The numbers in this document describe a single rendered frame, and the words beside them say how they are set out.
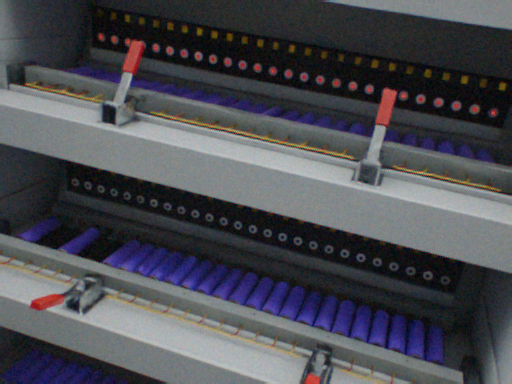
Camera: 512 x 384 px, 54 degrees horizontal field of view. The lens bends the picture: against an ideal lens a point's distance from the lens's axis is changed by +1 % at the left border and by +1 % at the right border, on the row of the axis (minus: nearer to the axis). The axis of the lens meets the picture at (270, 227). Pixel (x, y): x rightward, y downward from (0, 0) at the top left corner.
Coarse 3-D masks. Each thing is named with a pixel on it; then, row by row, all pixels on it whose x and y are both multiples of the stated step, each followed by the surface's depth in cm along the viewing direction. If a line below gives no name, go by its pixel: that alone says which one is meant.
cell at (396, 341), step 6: (396, 318) 57; (402, 318) 57; (396, 324) 56; (402, 324) 56; (390, 330) 56; (396, 330) 55; (402, 330) 55; (390, 336) 55; (396, 336) 54; (402, 336) 54; (390, 342) 53; (396, 342) 53; (402, 342) 53; (390, 348) 52; (396, 348) 52; (402, 348) 52
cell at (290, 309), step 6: (294, 288) 60; (300, 288) 60; (294, 294) 58; (300, 294) 59; (288, 300) 57; (294, 300) 57; (300, 300) 58; (288, 306) 56; (294, 306) 56; (282, 312) 55; (288, 312) 55; (294, 312) 56; (294, 318) 55
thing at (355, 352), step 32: (32, 256) 58; (64, 256) 58; (128, 288) 56; (160, 288) 55; (224, 320) 54; (256, 320) 52; (288, 320) 53; (288, 352) 51; (352, 352) 50; (384, 352) 51
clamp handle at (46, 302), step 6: (78, 282) 53; (78, 288) 53; (84, 288) 53; (54, 294) 50; (60, 294) 51; (66, 294) 51; (72, 294) 52; (78, 294) 52; (36, 300) 47; (42, 300) 47; (48, 300) 48; (54, 300) 48; (60, 300) 49; (30, 306) 47; (36, 306) 47; (42, 306) 47; (48, 306) 48; (54, 306) 49
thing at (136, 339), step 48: (240, 240) 65; (0, 288) 55; (48, 288) 56; (384, 288) 62; (432, 288) 60; (48, 336) 55; (96, 336) 52; (144, 336) 51; (192, 336) 52; (480, 336) 54
